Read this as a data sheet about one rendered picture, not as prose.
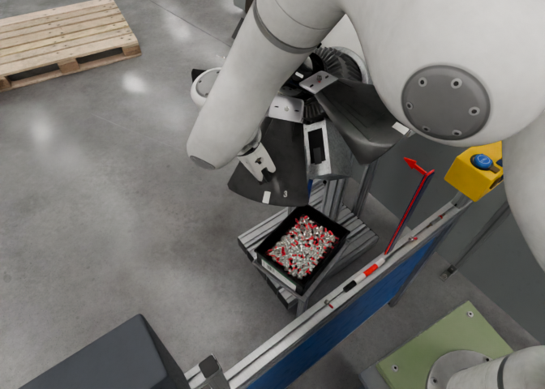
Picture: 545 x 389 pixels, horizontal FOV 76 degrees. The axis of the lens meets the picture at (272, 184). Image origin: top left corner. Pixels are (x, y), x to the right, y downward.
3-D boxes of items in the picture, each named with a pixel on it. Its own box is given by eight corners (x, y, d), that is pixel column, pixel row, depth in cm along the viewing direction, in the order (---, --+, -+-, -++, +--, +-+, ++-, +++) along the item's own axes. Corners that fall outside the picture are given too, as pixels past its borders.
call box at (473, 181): (474, 157, 103) (492, 130, 94) (507, 178, 97) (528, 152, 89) (440, 182, 97) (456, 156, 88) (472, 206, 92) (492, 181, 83)
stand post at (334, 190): (323, 224, 202) (362, 31, 113) (333, 235, 198) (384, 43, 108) (317, 228, 201) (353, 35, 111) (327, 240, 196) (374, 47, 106)
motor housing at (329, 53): (289, 106, 120) (264, 96, 109) (328, 44, 111) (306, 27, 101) (335, 145, 108) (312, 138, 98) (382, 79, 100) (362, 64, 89)
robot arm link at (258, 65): (295, 113, 37) (219, 181, 64) (335, 9, 43) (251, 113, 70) (218, 66, 34) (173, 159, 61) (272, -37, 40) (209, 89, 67)
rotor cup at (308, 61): (288, 55, 102) (259, 38, 91) (332, 52, 93) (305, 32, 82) (280, 104, 103) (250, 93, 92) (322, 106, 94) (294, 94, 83)
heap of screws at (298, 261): (301, 218, 108) (302, 209, 104) (340, 244, 102) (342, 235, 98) (260, 261, 99) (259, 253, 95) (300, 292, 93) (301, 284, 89)
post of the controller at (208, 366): (224, 376, 76) (212, 352, 61) (231, 388, 75) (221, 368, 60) (212, 385, 75) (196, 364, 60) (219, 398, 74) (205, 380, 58)
